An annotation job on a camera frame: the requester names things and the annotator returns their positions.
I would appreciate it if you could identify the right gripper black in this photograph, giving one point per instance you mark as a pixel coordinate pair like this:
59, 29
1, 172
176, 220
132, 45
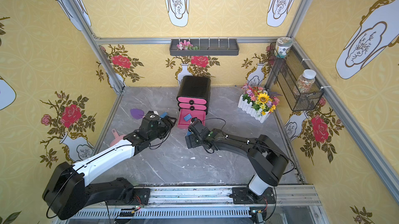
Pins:
195, 127

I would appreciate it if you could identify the flower box white fence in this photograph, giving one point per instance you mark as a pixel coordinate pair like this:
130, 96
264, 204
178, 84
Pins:
258, 102

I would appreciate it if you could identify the black wire basket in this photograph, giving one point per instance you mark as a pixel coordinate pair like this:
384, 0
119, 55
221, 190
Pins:
284, 80

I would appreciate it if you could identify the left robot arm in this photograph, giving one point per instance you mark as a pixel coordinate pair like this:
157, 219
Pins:
71, 186

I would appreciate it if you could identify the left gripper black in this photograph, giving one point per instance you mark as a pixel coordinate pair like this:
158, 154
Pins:
162, 121

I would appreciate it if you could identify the pink flowers in tray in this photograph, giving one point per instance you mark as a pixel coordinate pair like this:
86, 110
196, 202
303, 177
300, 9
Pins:
186, 45

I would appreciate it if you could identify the black pink drawer cabinet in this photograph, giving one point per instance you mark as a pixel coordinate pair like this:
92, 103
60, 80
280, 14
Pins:
193, 98

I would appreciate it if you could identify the jar with white lid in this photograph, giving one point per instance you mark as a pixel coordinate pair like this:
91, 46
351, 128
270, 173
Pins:
305, 82

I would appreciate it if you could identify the purple pink toy shovel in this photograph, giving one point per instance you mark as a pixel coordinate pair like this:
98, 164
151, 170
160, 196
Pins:
137, 113

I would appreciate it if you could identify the grey wall shelf tray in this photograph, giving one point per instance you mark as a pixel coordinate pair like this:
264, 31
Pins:
207, 47

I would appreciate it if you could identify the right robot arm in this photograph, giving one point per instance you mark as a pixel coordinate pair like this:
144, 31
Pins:
267, 159

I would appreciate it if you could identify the jar with green label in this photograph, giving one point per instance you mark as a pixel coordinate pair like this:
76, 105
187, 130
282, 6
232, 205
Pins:
283, 46

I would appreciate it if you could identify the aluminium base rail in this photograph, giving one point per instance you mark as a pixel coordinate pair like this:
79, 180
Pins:
285, 204

